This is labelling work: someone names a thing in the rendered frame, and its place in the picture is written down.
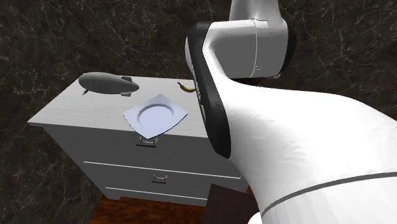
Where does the yellow banana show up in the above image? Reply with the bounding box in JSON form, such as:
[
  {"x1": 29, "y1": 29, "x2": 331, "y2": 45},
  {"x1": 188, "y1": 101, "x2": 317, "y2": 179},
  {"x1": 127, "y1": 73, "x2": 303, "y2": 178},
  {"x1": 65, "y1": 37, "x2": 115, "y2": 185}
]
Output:
[{"x1": 177, "y1": 81, "x2": 197, "y2": 94}]

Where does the white square plate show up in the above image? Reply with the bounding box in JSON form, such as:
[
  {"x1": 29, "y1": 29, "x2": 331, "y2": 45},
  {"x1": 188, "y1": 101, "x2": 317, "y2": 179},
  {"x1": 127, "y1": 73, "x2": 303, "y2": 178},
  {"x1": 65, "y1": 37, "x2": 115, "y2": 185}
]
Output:
[{"x1": 123, "y1": 94, "x2": 189, "y2": 140}]

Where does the grey toy airship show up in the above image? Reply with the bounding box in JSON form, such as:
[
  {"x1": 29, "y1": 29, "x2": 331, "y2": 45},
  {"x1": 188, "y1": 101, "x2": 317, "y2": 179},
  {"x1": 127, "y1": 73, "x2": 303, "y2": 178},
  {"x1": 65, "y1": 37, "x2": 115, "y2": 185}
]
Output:
[{"x1": 78, "y1": 71, "x2": 141, "y2": 97}]

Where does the grey chest of drawers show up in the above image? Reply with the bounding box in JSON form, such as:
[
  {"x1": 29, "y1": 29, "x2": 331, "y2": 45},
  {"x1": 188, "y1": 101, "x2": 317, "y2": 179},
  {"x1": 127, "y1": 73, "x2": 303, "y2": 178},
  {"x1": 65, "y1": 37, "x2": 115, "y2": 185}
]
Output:
[{"x1": 27, "y1": 76, "x2": 249, "y2": 207}]

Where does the dark robot stand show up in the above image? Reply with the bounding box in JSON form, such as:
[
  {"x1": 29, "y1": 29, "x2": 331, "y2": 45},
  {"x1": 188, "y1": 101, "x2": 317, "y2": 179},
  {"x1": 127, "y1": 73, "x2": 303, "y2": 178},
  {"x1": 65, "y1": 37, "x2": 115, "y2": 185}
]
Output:
[{"x1": 202, "y1": 183, "x2": 260, "y2": 224}]

